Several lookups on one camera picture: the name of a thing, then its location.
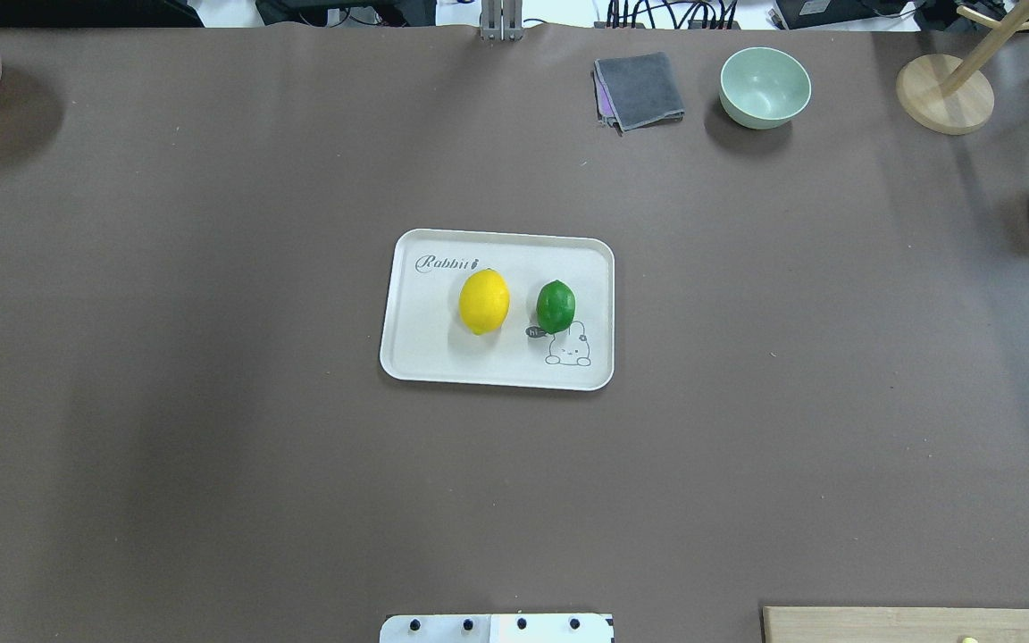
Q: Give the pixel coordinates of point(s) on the yellow lemon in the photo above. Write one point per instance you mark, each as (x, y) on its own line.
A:
(484, 302)

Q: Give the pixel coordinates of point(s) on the green lime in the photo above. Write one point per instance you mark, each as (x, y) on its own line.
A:
(556, 307)

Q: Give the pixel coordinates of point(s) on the cream rabbit tray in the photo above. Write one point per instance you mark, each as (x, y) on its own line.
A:
(423, 336)

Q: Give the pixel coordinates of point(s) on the grey folded cloth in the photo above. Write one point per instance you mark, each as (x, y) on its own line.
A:
(635, 92)

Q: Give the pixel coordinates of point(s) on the green bowl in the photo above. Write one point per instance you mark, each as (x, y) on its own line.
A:
(762, 87)

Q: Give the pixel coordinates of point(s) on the wooden cutting board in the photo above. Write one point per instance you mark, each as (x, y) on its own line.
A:
(893, 624)

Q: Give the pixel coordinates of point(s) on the wooden mug tree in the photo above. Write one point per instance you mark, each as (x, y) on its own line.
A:
(949, 95)

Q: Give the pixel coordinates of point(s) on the aluminium frame post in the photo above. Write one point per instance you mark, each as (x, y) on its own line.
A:
(501, 20)

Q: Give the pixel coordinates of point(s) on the white pole base plate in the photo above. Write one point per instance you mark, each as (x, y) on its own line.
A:
(498, 627)

